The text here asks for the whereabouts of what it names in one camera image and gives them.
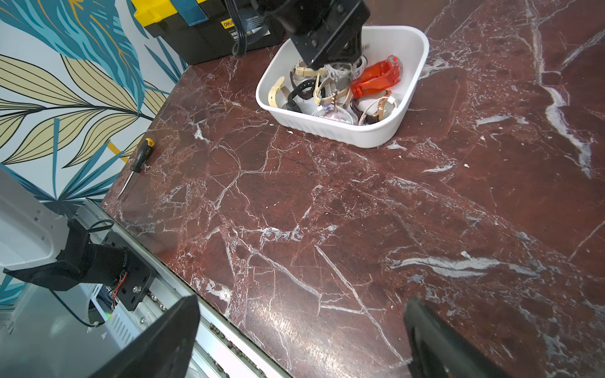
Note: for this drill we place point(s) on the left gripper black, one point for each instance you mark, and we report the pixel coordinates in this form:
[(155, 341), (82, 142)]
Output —
[(323, 32)]

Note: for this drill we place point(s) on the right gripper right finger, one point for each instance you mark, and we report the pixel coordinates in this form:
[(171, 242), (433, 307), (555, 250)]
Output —
[(438, 350)]

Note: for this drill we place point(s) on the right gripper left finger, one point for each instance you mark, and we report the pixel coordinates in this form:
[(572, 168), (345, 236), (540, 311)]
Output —
[(162, 350)]

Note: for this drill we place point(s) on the pink white watch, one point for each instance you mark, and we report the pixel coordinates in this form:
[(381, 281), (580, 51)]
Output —
[(335, 113)]

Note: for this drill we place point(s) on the small cream watch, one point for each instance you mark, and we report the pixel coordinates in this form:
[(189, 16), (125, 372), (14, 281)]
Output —
[(279, 94)]

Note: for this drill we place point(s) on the cream square-face watch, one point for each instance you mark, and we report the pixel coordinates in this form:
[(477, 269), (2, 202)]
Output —
[(301, 71)]

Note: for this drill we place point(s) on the dark brown leather watch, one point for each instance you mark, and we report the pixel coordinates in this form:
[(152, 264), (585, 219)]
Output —
[(378, 110)]

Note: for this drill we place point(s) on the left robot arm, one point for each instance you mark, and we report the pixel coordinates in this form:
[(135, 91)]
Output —
[(44, 248)]

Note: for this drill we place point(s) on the white plastic storage box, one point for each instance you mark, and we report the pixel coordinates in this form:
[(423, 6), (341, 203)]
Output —
[(407, 43)]

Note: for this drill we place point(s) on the yellow and black toolbox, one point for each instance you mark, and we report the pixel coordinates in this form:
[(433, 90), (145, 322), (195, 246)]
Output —
[(201, 31)]

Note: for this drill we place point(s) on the black yellow screwdriver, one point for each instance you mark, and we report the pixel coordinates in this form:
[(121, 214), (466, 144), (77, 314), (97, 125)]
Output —
[(143, 153)]

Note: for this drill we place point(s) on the aluminium front rail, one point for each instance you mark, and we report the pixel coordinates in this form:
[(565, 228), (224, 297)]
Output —
[(48, 333)]

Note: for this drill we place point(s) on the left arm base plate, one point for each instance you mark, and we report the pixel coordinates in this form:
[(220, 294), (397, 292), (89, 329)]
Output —
[(135, 279)]

